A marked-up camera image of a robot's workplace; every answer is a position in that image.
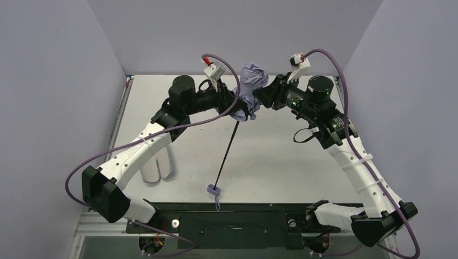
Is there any lavender umbrella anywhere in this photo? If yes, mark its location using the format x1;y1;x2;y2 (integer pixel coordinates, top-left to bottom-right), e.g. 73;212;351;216
207;63;268;212

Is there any lavender umbrella case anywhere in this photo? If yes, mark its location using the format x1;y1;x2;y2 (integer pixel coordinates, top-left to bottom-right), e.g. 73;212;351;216
140;147;172;183

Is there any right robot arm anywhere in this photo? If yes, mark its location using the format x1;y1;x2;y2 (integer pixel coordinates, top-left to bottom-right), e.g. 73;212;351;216
253;74;418;247

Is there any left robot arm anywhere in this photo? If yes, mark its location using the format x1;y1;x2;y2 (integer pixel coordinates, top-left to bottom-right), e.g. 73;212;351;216
82;75;246;223

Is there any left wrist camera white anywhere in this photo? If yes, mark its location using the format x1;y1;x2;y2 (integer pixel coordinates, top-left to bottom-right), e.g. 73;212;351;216
203;62;226;91

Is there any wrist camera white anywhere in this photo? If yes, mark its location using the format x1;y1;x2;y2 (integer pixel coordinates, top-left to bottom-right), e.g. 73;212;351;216
203;62;226;91
287;53;311;84

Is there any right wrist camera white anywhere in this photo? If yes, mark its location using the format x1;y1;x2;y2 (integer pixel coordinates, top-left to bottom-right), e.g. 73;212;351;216
287;53;311;84

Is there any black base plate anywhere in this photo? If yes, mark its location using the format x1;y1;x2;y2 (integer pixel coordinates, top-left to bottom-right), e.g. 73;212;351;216
148;202;346;250

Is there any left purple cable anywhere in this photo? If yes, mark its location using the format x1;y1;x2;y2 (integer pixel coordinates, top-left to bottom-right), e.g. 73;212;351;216
64;53;241;259

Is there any purple cable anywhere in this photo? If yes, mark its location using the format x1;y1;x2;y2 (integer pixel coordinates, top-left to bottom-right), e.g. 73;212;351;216
302;48;421;259
64;53;241;259

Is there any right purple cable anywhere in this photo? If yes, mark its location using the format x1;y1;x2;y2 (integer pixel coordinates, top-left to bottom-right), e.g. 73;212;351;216
302;48;421;259

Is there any aluminium frame rail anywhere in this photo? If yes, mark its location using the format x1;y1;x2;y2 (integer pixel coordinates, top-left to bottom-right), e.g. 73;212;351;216
74;210;397;237

